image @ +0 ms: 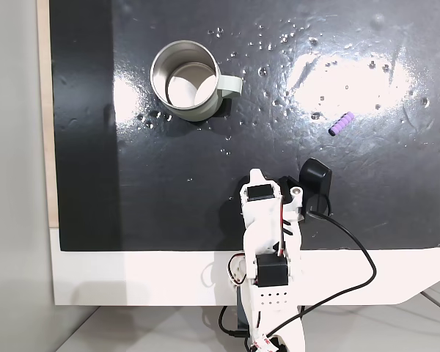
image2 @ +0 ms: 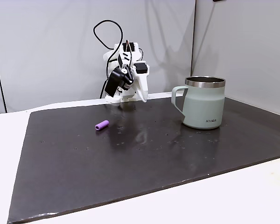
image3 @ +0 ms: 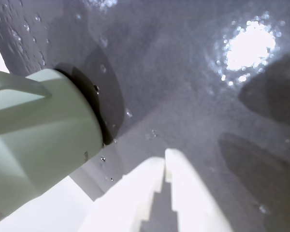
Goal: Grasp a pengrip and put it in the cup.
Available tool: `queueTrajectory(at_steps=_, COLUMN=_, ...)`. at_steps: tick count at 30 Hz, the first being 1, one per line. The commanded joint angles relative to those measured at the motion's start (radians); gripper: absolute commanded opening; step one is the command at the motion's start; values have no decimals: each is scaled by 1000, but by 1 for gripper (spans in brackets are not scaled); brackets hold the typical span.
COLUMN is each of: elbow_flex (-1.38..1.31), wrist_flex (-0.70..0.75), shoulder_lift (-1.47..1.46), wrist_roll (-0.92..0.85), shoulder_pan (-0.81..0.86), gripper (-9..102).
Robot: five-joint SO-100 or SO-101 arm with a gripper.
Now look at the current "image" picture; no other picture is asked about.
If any purple ribbed pen grip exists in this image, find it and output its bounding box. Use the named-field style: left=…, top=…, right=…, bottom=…
left=329, top=111, right=354, bottom=136

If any sage green steel mug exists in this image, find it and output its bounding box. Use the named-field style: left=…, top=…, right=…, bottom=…
left=150, top=40, right=243, bottom=122

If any light wooden board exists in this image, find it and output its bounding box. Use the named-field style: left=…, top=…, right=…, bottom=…
left=36, top=0, right=62, bottom=229

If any black oval camera box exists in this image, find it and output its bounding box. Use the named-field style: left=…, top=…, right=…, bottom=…
left=299, top=158, right=333, bottom=216

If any black camera cable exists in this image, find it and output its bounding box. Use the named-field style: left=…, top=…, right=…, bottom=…
left=219, top=194, right=378, bottom=340

